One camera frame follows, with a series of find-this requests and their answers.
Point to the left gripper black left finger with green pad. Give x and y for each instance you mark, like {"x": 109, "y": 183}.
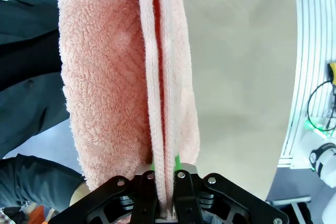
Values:
{"x": 105, "y": 203}

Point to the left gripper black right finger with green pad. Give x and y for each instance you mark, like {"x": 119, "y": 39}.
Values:
{"x": 210, "y": 203}

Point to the pink terry towel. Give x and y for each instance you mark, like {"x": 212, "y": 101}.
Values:
{"x": 105, "y": 77}

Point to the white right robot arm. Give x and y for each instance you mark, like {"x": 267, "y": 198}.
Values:
{"x": 325, "y": 155}

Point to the person's bare hand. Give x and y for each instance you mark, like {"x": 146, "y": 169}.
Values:
{"x": 78, "y": 195}

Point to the orange object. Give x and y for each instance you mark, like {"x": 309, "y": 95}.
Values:
{"x": 36, "y": 214}

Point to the plaid cloth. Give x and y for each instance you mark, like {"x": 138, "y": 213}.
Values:
{"x": 5, "y": 216}

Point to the person's dark jacket torso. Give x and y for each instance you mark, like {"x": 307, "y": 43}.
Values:
{"x": 26, "y": 77}

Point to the yellow emergency stop button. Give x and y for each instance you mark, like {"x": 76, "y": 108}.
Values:
{"x": 332, "y": 73}

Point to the aluminium profile table frame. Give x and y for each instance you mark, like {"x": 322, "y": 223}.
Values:
{"x": 304, "y": 51}

